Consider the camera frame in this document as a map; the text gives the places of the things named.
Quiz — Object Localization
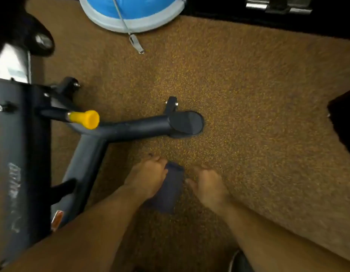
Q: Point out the blue balance trainer dome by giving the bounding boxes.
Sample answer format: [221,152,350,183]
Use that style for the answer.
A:
[78,0,188,34]

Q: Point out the black padded workout bench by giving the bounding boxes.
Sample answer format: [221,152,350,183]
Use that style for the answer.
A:
[0,0,204,272]

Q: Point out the white hanging cord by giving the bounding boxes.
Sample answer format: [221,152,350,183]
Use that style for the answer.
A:
[111,0,145,54]

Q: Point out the black storage shelf rack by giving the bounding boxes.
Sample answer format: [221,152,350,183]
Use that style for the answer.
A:
[180,0,350,40]

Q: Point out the black shoe white sole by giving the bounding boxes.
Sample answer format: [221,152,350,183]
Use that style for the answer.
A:
[229,250,255,272]

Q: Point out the person's right hand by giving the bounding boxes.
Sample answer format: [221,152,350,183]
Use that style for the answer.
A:
[185,164,231,214]

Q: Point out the person's right forearm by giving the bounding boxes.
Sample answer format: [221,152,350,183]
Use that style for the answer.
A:
[217,195,350,272]

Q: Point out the dark grey cleaning cloth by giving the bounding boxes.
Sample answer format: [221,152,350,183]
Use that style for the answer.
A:
[144,162,184,214]

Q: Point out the person's black shorts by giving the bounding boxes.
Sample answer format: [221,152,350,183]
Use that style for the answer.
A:
[327,87,350,161]

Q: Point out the person's left hand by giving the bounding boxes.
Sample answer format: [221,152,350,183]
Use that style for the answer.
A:
[124,155,169,200]

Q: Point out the person's left forearm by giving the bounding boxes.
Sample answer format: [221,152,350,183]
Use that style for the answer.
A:
[0,185,147,272]

